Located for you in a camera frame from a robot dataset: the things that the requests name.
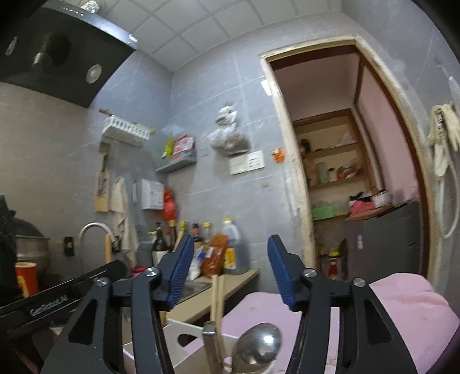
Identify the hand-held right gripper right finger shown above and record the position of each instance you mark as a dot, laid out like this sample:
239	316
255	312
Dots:
278	269

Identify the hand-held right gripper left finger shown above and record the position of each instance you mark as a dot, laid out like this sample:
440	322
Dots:
179	266

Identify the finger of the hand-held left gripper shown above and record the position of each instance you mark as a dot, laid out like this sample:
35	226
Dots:
115	269

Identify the wooden chopstick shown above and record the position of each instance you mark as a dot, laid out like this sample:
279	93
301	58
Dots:
214	298
221	298

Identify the white utensil holder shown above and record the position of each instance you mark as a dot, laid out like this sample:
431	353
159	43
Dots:
172	331

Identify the metal spoon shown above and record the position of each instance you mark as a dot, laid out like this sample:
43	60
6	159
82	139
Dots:
258	343

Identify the white blue packet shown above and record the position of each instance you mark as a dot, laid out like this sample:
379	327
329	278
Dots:
197	262

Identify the pink sponge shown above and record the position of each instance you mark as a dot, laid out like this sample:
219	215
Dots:
138	270

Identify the steel sink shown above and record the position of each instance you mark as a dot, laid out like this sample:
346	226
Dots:
196	287

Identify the dark bottle with white label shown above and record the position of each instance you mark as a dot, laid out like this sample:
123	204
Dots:
160	246

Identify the red cup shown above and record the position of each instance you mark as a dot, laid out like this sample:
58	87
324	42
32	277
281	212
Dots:
27	280

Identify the soy sauce bottle red label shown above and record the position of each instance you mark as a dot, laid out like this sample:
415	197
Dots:
172	235

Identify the red cap dark bottle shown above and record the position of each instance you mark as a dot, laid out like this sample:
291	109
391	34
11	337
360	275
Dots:
196	235

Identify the grey plastic container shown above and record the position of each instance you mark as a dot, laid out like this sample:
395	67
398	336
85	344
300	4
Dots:
145	251

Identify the orange red packet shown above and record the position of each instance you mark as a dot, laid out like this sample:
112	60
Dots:
215	255

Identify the yellow cap bottle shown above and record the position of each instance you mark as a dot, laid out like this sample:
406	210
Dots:
182	228
207	232

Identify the chrome faucet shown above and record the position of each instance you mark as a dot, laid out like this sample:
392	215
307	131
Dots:
93	226

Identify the hanging beige towel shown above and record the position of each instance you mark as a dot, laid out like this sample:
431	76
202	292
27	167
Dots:
122	212

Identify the red plastic bag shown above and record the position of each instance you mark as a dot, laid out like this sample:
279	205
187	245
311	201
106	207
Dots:
170	206

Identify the steel pot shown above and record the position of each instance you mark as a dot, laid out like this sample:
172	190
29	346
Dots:
32	248

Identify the hanging wooden board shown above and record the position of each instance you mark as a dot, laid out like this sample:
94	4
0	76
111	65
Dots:
101	201

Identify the green box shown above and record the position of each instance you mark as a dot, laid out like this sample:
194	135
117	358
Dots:
323	213

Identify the pink folded rag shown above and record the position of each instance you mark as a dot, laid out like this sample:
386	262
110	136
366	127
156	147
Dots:
361	208

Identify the wooden shelf unit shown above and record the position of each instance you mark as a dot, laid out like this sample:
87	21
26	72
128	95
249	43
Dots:
337	184

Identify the green thermos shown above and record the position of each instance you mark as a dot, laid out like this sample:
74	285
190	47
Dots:
322	172

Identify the grey fridge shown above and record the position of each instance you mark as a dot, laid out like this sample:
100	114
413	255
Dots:
384	244

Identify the yellow green packet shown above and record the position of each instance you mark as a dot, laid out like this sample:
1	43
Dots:
168	147

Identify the red packets on shelf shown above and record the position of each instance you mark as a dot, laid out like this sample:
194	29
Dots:
348	172

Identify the pink cloth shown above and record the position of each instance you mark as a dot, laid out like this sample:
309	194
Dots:
395	305

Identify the red white packet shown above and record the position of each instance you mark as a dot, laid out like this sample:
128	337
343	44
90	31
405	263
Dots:
183	144

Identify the white enamel pot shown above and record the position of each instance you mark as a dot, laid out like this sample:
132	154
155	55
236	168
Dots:
381	199

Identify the dark jar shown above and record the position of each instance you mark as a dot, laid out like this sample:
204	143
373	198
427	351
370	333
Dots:
305	145

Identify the clear bag of dried goods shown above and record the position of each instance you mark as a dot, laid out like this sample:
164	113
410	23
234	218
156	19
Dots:
230	142

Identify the white plastic bag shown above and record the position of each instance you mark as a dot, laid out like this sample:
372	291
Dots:
345	139

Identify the small clear hanging bag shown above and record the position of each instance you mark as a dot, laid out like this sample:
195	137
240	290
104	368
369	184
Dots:
226	115

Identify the black range hood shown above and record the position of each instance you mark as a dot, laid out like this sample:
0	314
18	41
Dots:
54	72

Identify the cream rubber gloves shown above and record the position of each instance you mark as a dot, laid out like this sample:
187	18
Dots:
444	126

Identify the black wall outlet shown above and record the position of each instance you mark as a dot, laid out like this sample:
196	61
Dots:
69	245

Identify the white wall box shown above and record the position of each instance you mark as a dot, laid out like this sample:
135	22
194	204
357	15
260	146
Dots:
152	194

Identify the wooden door frame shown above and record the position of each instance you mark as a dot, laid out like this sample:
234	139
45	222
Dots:
298	179

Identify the grey wall shelf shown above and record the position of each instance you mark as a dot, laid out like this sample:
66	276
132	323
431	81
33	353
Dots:
176	163

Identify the white wall socket panel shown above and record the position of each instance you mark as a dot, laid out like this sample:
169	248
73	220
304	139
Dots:
247	163

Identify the orange wall hook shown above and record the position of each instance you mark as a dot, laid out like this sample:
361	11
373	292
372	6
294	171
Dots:
278	154

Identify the white wall basket rack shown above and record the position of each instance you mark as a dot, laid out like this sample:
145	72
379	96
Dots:
125	130

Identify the silver foil duct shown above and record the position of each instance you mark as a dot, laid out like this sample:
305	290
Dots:
90	4

